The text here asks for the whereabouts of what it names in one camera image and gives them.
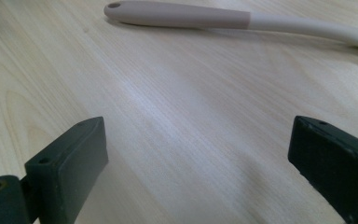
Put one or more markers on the beige silicone spatula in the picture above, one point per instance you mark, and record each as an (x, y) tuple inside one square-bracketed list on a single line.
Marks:
[(180, 15)]

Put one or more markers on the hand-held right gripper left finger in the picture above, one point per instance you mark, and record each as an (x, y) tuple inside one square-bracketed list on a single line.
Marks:
[(66, 169)]

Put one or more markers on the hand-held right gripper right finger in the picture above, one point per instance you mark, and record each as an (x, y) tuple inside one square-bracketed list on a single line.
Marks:
[(335, 161)]

